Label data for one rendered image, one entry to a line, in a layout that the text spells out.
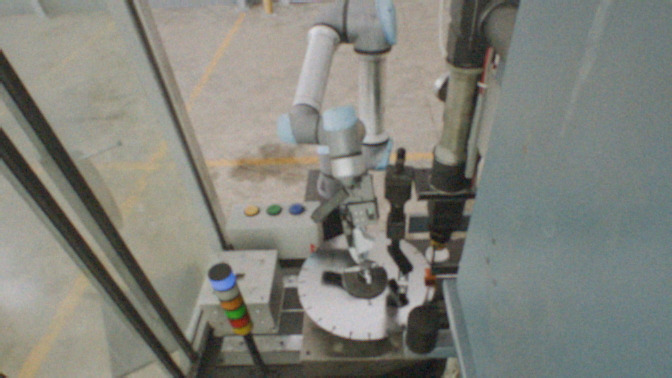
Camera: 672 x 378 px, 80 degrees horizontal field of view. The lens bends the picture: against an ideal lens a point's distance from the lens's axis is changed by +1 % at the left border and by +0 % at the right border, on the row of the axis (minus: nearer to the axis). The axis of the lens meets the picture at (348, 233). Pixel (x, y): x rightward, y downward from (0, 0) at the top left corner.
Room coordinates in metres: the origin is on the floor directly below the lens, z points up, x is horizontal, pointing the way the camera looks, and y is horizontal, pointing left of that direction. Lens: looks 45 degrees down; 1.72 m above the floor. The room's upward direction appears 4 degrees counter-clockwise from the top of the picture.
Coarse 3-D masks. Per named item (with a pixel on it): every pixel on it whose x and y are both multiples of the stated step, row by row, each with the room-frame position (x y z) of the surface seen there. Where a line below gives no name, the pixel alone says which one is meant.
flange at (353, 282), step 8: (352, 264) 0.65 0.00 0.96; (344, 272) 0.63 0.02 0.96; (352, 272) 0.63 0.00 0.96; (376, 272) 0.62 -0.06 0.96; (384, 272) 0.62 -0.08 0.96; (344, 280) 0.60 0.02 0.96; (352, 280) 0.60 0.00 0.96; (360, 280) 0.59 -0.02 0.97; (376, 280) 0.60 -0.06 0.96; (384, 280) 0.60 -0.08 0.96; (352, 288) 0.58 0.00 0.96; (360, 288) 0.58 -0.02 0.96; (368, 288) 0.57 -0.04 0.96; (376, 288) 0.57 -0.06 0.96; (384, 288) 0.58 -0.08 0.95; (360, 296) 0.56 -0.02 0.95; (368, 296) 0.56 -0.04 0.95
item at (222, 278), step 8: (216, 264) 0.51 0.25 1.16; (224, 264) 0.50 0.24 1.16; (208, 272) 0.49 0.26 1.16; (216, 272) 0.49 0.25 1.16; (224, 272) 0.48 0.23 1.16; (232, 272) 0.49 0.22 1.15; (216, 280) 0.47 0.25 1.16; (224, 280) 0.47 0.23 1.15; (232, 280) 0.48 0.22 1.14; (216, 288) 0.47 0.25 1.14; (224, 288) 0.47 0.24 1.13
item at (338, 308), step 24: (336, 240) 0.75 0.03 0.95; (384, 240) 0.74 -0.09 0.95; (312, 264) 0.67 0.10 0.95; (336, 264) 0.67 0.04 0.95; (312, 288) 0.59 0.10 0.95; (336, 288) 0.59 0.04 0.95; (408, 288) 0.58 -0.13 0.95; (432, 288) 0.57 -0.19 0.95; (312, 312) 0.53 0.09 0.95; (336, 312) 0.52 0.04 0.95; (360, 312) 0.52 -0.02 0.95; (384, 312) 0.51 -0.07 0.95; (360, 336) 0.46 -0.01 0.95; (384, 336) 0.45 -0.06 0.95
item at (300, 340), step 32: (448, 96) 0.60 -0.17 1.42; (448, 128) 0.59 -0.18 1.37; (416, 192) 0.59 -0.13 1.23; (448, 192) 0.57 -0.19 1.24; (416, 224) 0.77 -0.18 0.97; (448, 224) 0.57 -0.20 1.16; (288, 288) 0.75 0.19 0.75; (288, 320) 0.64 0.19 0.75; (448, 320) 0.53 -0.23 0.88; (224, 352) 0.55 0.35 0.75; (288, 352) 0.54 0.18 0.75; (320, 352) 0.48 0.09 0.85; (352, 352) 0.47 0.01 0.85; (384, 352) 0.47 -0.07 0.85
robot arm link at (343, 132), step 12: (336, 108) 0.80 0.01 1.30; (348, 108) 0.80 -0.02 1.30; (324, 120) 0.80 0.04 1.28; (336, 120) 0.78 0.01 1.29; (348, 120) 0.79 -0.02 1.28; (336, 132) 0.77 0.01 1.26; (348, 132) 0.77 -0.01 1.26; (360, 132) 0.82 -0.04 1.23; (336, 144) 0.76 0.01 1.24; (348, 144) 0.76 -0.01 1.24; (360, 144) 0.78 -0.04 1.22; (336, 156) 0.75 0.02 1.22; (348, 156) 0.74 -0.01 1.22
